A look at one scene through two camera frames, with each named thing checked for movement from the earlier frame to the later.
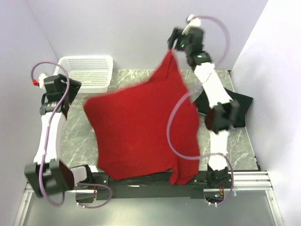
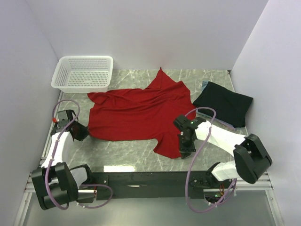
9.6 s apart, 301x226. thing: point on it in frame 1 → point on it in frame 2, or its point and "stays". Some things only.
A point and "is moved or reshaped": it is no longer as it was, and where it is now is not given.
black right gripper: x=175 y=36 → x=186 y=146
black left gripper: x=71 y=87 → x=78 y=131
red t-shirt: x=147 y=126 is moved or reshaped
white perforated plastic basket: x=95 y=73 stays
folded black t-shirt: x=238 y=120 stays
